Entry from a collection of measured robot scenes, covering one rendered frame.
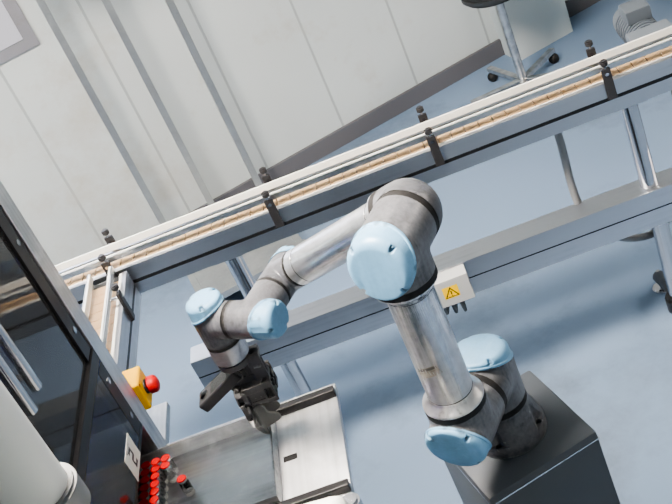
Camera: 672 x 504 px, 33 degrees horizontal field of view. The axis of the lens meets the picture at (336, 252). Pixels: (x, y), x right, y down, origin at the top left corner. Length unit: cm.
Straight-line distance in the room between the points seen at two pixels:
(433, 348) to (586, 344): 175
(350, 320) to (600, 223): 76
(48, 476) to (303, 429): 133
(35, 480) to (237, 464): 132
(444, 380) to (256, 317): 37
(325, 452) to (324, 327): 101
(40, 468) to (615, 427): 247
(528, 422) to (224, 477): 63
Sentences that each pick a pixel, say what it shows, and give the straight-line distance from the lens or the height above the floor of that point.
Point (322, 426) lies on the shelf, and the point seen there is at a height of 88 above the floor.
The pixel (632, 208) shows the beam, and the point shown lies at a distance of 328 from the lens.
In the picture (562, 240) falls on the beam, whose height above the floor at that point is 50.
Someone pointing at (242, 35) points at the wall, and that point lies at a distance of 495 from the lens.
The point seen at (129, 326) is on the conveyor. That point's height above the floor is 89.
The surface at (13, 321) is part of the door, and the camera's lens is 207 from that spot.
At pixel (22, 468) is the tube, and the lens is 110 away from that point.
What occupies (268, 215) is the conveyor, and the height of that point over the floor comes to 93.
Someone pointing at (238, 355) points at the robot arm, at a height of 114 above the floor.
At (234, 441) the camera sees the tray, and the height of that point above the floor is 88.
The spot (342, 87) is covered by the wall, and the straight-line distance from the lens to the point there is 518.
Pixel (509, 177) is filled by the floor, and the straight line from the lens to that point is 457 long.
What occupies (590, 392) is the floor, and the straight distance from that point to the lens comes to 352.
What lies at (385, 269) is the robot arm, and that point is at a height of 138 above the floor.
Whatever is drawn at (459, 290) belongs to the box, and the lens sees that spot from 323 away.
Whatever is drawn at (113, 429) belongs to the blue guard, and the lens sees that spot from 230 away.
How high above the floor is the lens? 239
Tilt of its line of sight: 32 degrees down
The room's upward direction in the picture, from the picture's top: 25 degrees counter-clockwise
